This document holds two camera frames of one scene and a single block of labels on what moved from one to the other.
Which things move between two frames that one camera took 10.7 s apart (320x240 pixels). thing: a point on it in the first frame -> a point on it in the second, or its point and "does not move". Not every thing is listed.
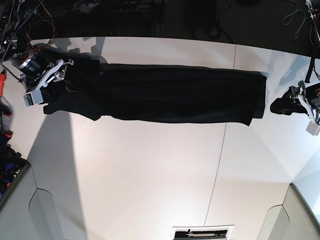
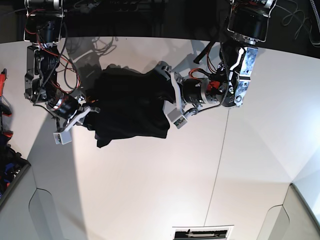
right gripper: [285, 105] -> [173, 92]
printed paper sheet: [209, 232] does not move
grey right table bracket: [293, 220] does not move
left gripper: [56, 72] -> [83, 110]
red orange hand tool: [5, 107] does not move
